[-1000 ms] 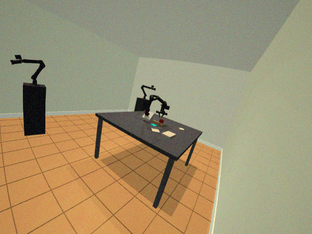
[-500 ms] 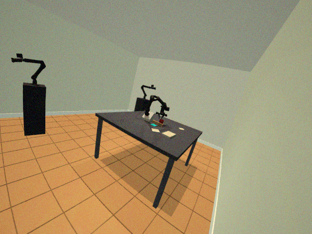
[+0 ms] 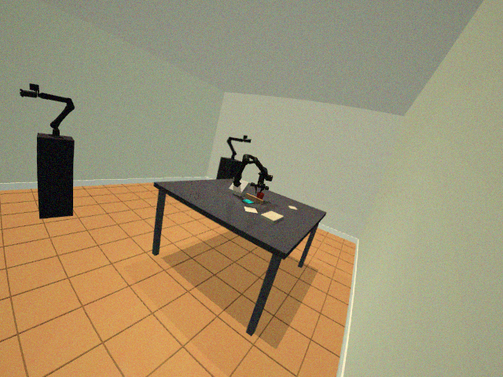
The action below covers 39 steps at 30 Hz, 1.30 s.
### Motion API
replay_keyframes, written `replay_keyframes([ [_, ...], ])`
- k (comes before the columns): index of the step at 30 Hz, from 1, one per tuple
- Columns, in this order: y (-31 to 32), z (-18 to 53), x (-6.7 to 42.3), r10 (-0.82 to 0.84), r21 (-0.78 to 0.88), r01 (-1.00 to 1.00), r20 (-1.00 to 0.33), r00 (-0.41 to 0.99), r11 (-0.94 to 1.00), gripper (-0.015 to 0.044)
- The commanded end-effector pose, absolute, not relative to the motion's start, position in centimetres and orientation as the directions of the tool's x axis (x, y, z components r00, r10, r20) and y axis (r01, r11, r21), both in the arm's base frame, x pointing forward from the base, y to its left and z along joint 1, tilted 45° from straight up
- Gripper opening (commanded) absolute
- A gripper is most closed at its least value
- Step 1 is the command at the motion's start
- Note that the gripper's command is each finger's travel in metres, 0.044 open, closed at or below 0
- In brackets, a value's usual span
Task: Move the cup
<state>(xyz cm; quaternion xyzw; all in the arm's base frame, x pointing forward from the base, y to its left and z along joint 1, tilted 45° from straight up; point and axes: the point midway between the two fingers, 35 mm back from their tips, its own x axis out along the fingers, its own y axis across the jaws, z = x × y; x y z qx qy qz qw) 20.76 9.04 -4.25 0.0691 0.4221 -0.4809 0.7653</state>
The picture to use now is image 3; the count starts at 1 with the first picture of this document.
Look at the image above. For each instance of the small beige square pad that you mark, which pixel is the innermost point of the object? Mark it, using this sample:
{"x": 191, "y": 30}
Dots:
{"x": 250, "y": 210}

